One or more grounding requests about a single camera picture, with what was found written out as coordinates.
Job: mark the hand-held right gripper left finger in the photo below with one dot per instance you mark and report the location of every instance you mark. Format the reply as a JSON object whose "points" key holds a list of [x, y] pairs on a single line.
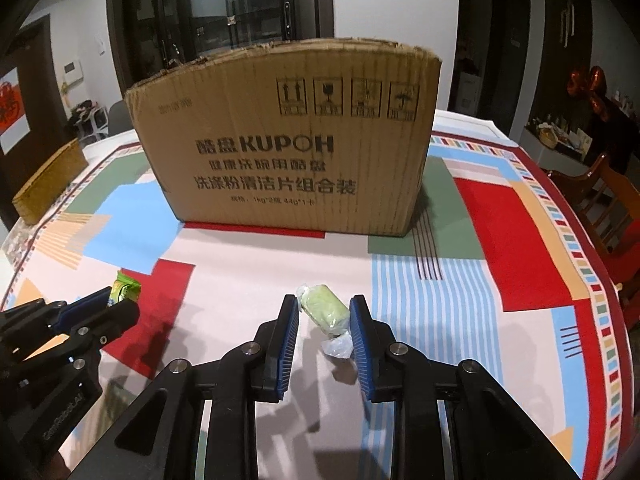
{"points": [[285, 350]]}

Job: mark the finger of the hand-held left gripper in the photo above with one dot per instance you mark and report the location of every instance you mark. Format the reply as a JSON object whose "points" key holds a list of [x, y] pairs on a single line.
{"points": [[85, 305], [112, 317]]}

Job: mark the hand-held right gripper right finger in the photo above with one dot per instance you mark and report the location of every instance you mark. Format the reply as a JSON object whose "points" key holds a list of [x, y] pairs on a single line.
{"points": [[362, 350]]}

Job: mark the green candy packet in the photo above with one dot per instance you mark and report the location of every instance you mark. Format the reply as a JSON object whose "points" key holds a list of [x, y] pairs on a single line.
{"points": [[126, 287]]}

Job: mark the light green roll candy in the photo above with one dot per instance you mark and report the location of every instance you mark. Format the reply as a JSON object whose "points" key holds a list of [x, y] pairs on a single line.
{"points": [[325, 312]]}

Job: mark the brown cardboard box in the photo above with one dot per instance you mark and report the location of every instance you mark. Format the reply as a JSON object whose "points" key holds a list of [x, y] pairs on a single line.
{"points": [[280, 150]]}

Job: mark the floral patterned cloth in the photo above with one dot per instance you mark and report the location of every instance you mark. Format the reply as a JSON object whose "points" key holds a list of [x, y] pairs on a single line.
{"points": [[12, 242]]}

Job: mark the woven straw lidded box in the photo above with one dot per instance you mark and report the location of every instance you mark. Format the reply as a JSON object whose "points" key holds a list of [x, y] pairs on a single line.
{"points": [[50, 180]]}

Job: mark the white shoe rack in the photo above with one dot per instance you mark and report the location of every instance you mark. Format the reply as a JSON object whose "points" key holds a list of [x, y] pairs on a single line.
{"points": [[90, 120]]}

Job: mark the grey dining chair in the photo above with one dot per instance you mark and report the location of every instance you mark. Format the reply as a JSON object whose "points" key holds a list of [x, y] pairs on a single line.
{"points": [[117, 115]]}

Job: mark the red and white door poster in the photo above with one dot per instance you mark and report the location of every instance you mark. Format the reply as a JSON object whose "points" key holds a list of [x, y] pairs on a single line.
{"points": [[12, 110]]}

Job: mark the dark wooden door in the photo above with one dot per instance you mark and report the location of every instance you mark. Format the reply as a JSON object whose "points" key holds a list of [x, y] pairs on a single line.
{"points": [[30, 60]]}

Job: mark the white low sideboard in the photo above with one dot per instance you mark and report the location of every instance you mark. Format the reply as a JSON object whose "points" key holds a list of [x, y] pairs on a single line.
{"points": [[560, 145]]}

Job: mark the brown wooden chair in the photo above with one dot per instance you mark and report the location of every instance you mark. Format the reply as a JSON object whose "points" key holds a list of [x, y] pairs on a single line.
{"points": [[605, 195]]}

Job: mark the dark framed glass sliding door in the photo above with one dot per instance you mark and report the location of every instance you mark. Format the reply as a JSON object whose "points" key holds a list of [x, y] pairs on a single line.
{"points": [[225, 5]]}

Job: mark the red foil balloons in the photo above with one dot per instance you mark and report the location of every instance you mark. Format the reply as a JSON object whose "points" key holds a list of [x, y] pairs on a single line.
{"points": [[590, 90]]}

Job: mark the white wall intercom panel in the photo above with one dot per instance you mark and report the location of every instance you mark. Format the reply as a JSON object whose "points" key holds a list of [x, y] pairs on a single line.
{"points": [[73, 72]]}

